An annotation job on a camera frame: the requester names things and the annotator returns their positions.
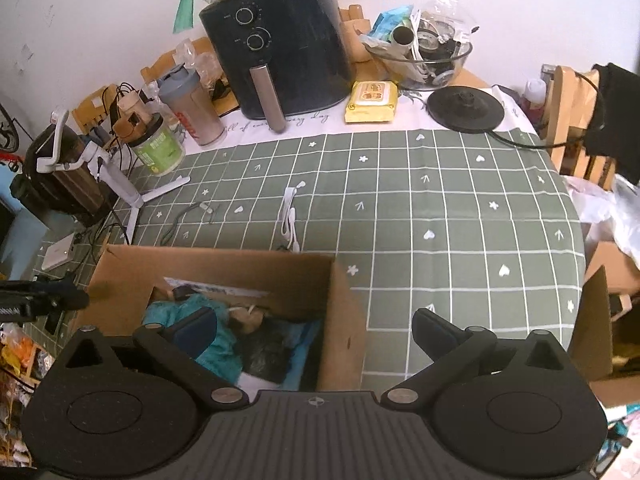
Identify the green paper tag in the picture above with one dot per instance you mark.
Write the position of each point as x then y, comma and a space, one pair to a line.
184, 18

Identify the white tripod phone stand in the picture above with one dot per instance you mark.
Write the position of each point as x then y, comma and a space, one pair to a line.
102, 168

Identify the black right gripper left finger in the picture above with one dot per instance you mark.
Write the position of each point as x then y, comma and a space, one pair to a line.
175, 348

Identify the wooden chair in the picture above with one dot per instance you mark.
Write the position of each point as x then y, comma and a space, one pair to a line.
571, 100

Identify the black cloth on chair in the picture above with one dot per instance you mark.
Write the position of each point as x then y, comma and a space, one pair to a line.
614, 127

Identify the green label jar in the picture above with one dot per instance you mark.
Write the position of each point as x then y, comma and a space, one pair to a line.
153, 142

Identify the grey lid shaker bottle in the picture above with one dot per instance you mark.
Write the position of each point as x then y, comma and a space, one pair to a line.
181, 90

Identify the teal mesh bath loofah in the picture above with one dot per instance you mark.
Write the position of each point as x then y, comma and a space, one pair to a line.
198, 327

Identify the black round soft object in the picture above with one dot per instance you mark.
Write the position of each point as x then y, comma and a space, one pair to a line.
266, 352

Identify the glass bowl with clutter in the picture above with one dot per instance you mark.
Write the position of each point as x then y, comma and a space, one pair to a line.
422, 47

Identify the dark wooden container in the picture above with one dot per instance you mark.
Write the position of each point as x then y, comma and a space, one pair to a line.
75, 192

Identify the green grid tablecloth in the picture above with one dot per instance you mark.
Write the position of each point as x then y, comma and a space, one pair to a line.
479, 229

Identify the white power adapter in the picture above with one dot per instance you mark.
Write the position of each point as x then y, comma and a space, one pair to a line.
59, 253

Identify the black air fryer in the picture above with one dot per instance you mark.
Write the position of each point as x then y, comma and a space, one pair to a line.
281, 57

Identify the brown cardboard box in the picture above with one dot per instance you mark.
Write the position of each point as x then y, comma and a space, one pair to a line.
253, 284

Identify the open cardboard box on floor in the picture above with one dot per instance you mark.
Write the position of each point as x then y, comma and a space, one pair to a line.
605, 342

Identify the white plastic bags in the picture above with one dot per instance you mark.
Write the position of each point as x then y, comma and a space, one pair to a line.
607, 216

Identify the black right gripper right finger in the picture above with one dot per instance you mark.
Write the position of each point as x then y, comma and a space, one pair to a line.
453, 351

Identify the yellow wet wipes pack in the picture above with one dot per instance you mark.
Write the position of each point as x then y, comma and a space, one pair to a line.
371, 102

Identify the black round kettle base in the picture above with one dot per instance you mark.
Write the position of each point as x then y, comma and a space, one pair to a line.
465, 109

